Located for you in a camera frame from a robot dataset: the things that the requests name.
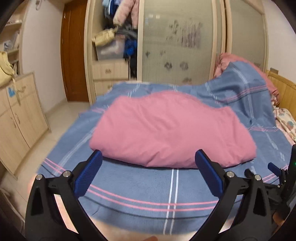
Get pink and cream hooded jacket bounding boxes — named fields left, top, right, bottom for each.
left=89, top=91, right=256, bottom=168

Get blue hanging clothes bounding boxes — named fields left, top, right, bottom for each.
left=123, top=39, right=137, bottom=58

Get floral pillow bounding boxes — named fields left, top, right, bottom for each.
left=273, top=107, right=296, bottom=145

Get blue plaid blanket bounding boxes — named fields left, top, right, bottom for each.
left=38, top=65, right=292, bottom=235

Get light wood side cabinet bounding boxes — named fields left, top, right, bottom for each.
left=1, top=72, right=49, bottom=176

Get wooden headboard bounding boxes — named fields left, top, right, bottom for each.
left=266, top=70, right=296, bottom=118

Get wardrobe drawer unit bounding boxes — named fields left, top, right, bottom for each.
left=92, top=59, right=130, bottom=96

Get yellow handbag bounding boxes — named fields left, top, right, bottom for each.
left=0, top=51, right=15, bottom=87

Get pink quilt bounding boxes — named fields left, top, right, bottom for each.
left=214, top=53, right=280, bottom=96

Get translucent storage box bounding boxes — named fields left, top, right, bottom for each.
left=96, top=38, right=125, bottom=61

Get yellow cloth bag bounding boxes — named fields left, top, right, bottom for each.
left=92, top=28, right=118, bottom=47

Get brown wooden door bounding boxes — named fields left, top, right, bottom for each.
left=61, top=1, right=89, bottom=102

